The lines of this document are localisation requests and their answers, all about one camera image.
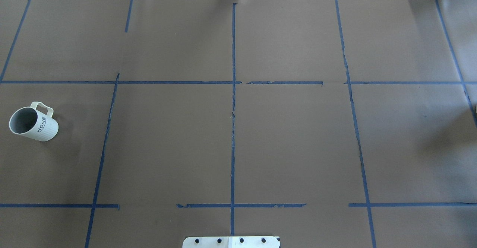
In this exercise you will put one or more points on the white HOME mug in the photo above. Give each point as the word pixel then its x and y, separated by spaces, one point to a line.
pixel 34 122

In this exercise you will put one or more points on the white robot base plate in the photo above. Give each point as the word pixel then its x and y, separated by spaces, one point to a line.
pixel 232 242

